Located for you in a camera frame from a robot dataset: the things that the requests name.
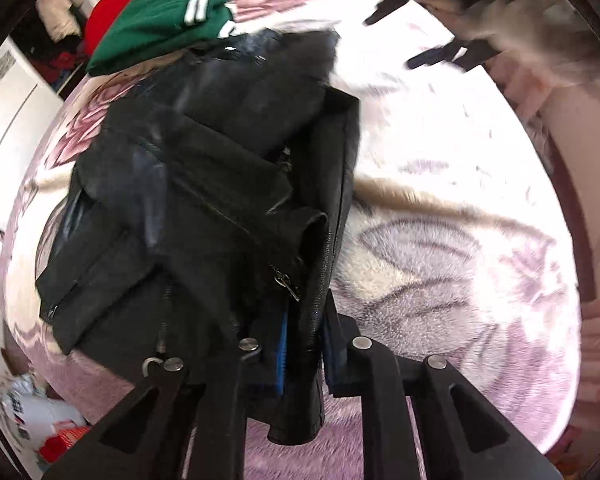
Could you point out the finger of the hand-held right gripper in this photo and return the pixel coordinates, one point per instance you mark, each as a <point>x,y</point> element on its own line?
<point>390,7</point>
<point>440,57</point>

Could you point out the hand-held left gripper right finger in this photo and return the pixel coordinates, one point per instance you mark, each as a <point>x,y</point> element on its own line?
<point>332,367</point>

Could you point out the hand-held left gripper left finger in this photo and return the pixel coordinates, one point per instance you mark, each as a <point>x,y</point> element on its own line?
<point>281,355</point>

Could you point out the black leather jacket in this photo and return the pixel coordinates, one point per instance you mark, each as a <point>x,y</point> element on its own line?
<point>205,185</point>

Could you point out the red and dark clothes pile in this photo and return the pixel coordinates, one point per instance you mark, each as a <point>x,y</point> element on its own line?
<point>55,65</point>

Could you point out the floral plush blanket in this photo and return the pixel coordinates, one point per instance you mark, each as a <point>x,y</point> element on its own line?
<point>455,285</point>

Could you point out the red bag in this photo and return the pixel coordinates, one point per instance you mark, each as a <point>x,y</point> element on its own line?
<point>62,442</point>

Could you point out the green garment with white stripes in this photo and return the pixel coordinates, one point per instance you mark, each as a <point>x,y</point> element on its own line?
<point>150,25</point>

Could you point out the white plastic bag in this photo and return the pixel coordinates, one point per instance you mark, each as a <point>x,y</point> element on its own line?
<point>27,407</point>

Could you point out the beige hanging coat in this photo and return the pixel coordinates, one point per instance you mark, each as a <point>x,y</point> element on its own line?
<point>57,12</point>

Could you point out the white wardrobe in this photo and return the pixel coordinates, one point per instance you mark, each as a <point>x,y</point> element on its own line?
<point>10,125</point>

